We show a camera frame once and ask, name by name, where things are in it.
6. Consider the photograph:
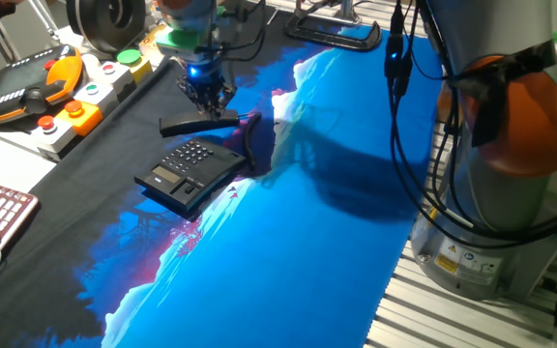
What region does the tan snack packet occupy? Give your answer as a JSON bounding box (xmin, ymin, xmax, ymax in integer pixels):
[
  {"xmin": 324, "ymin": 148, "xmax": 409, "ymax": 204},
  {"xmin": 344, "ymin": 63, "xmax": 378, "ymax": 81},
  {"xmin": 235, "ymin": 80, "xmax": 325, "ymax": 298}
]
[{"xmin": 138, "ymin": 23, "xmax": 173, "ymax": 62}]

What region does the black C-clamp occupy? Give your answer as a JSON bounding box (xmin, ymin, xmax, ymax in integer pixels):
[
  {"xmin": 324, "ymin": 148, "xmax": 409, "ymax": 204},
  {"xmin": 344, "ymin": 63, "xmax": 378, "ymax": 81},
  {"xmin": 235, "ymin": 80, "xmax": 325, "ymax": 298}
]
[{"xmin": 284, "ymin": 8, "xmax": 383, "ymax": 53}]

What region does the orange box red button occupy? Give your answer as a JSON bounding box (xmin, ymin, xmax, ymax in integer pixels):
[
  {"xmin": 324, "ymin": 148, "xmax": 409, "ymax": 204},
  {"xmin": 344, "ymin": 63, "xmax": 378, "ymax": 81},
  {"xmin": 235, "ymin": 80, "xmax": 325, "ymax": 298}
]
[{"xmin": 54, "ymin": 100, "xmax": 104, "ymax": 137}]

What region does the orange black teach pendant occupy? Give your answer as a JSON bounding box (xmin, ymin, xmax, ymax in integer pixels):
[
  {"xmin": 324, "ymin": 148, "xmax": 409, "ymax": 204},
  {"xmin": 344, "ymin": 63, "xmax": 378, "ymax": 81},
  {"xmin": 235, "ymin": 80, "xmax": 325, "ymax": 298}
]
[{"xmin": 0, "ymin": 43, "xmax": 85, "ymax": 128}]

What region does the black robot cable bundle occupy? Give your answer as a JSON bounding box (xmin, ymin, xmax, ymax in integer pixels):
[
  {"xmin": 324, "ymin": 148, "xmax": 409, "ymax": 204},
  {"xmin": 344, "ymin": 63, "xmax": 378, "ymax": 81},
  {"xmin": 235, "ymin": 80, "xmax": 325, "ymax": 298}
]
[{"xmin": 383, "ymin": 0, "xmax": 557, "ymax": 250}]

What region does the white box green button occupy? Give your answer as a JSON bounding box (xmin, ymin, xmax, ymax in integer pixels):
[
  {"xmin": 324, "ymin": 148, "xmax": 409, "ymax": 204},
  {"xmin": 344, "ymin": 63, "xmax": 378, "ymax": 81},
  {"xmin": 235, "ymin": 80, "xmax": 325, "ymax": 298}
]
[{"xmin": 73, "ymin": 81, "xmax": 119, "ymax": 115}]

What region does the metal frame pole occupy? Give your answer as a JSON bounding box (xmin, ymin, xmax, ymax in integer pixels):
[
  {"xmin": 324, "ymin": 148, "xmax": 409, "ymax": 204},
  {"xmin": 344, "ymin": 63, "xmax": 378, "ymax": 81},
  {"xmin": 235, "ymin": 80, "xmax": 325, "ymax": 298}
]
[{"xmin": 334, "ymin": 0, "xmax": 362, "ymax": 24}]

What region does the white box red button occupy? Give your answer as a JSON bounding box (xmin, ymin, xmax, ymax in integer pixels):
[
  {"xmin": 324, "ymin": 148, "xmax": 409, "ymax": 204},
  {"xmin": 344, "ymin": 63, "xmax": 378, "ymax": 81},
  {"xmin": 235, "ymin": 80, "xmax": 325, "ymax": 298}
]
[
  {"xmin": 30, "ymin": 114, "xmax": 77, "ymax": 157},
  {"xmin": 93, "ymin": 60, "xmax": 137, "ymax": 93}
]

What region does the black telephone handset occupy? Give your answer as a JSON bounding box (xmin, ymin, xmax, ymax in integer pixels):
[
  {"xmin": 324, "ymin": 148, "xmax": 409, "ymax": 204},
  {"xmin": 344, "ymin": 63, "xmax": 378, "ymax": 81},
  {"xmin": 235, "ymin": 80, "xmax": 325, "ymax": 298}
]
[{"xmin": 159, "ymin": 108, "xmax": 241, "ymax": 138}]

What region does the black telephone base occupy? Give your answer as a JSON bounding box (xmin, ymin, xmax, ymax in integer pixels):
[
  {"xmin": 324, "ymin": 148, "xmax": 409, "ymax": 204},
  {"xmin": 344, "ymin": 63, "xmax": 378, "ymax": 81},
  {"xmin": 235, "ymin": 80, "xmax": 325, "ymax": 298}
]
[{"xmin": 133, "ymin": 135, "xmax": 249, "ymax": 218}]

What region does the yellow box green button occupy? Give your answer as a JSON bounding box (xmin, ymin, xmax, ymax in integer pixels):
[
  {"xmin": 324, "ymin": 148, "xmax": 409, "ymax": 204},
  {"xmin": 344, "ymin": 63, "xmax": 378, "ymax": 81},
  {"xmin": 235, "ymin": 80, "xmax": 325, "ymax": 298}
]
[{"xmin": 116, "ymin": 47, "xmax": 154, "ymax": 84}]

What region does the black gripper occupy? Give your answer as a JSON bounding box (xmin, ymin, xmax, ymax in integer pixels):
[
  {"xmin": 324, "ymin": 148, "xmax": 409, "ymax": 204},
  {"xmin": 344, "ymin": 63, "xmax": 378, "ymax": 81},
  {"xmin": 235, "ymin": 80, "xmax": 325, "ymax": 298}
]
[{"xmin": 177, "ymin": 61, "xmax": 236, "ymax": 121}]

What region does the blue black printed cloth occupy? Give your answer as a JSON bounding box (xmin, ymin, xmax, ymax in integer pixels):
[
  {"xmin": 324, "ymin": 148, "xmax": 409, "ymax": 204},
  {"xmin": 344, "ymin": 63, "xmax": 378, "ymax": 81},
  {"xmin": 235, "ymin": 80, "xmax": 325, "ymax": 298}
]
[{"xmin": 0, "ymin": 7, "xmax": 445, "ymax": 348}]

